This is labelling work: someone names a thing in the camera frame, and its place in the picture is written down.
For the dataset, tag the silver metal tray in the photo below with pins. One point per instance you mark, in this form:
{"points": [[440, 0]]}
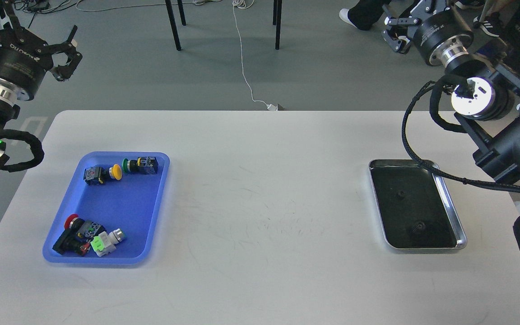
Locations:
{"points": [[427, 200]]}

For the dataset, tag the yellow push button switch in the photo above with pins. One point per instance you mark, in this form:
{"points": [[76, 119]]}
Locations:
{"points": [[98, 175]]}

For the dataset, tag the black red switch block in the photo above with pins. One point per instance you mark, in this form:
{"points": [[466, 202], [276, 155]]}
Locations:
{"points": [[68, 241]]}

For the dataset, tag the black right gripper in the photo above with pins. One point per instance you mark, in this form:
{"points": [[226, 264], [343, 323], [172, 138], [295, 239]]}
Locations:
{"points": [[440, 25]]}

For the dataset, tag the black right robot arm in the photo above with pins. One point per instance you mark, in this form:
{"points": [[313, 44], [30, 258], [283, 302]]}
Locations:
{"points": [[479, 95]]}

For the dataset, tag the white green selector switch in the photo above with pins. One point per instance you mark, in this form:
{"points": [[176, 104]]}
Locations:
{"points": [[105, 243]]}

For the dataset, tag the blue plastic tray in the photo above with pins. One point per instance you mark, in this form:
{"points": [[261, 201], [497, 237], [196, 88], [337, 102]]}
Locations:
{"points": [[132, 204]]}

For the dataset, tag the black chair leg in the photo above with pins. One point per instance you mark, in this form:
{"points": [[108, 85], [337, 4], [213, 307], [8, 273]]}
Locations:
{"points": [[277, 16], [172, 22]]}

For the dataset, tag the green push button switch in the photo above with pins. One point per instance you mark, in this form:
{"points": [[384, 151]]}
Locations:
{"points": [[146, 165]]}

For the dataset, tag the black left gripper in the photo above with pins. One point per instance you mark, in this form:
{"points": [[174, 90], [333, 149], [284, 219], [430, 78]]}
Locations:
{"points": [[21, 64]]}

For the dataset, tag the person in black trousers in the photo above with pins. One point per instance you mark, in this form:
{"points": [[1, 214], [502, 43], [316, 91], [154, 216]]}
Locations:
{"points": [[364, 14]]}

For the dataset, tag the red emergency stop button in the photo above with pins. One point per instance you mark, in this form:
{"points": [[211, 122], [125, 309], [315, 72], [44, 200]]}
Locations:
{"points": [[84, 229]]}

